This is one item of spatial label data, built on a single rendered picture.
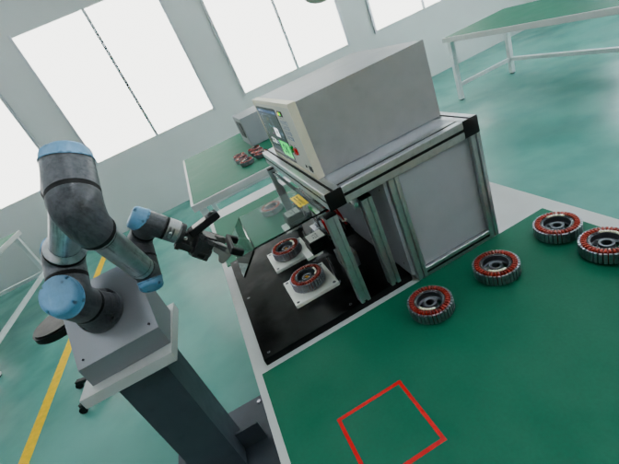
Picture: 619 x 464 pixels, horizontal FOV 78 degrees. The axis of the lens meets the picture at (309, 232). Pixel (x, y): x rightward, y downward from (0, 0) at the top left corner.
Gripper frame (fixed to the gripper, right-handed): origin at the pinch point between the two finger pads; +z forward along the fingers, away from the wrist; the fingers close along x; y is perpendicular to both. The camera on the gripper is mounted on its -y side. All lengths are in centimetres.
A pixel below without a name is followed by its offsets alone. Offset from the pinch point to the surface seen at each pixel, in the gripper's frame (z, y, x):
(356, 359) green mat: 20, 1, 57
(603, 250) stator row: 54, -48, 73
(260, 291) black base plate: 11.0, 9.2, 9.5
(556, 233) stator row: 54, -49, 62
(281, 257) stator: 15.6, -2.9, 2.6
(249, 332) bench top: 7.3, 17.7, 23.9
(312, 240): 11.9, -16.6, 24.9
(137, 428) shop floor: 14, 131, -60
